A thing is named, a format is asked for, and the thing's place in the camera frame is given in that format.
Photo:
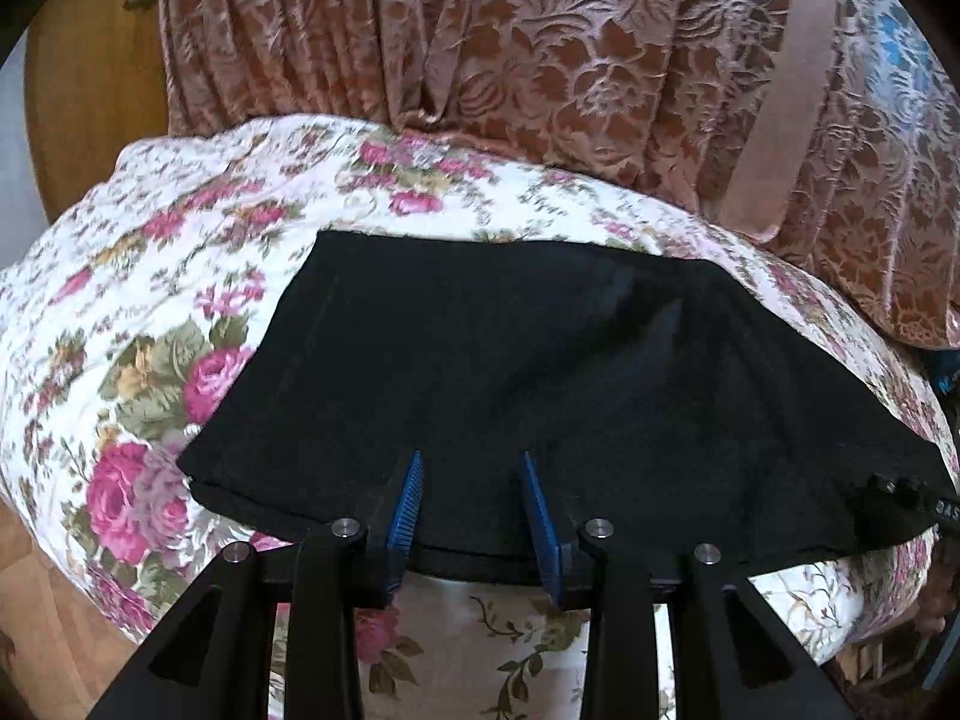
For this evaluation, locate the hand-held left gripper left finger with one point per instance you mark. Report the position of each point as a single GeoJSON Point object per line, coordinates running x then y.
{"type": "Point", "coordinates": [401, 517]}

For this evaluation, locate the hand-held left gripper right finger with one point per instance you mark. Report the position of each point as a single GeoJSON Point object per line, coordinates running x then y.
{"type": "Point", "coordinates": [541, 525]}

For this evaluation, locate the black pants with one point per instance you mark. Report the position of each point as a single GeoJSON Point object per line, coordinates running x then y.
{"type": "Point", "coordinates": [525, 390]}

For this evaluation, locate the wooden cabinet door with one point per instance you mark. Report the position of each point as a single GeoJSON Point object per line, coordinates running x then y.
{"type": "Point", "coordinates": [97, 105]}

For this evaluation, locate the blue object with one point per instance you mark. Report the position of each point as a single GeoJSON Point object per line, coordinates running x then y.
{"type": "Point", "coordinates": [946, 375]}

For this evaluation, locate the floral bed blanket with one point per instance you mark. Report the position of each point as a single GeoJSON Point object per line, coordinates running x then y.
{"type": "Point", "coordinates": [150, 277]}

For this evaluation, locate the brown floral curtain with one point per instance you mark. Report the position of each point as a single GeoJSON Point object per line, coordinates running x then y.
{"type": "Point", "coordinates": [562, 52]}

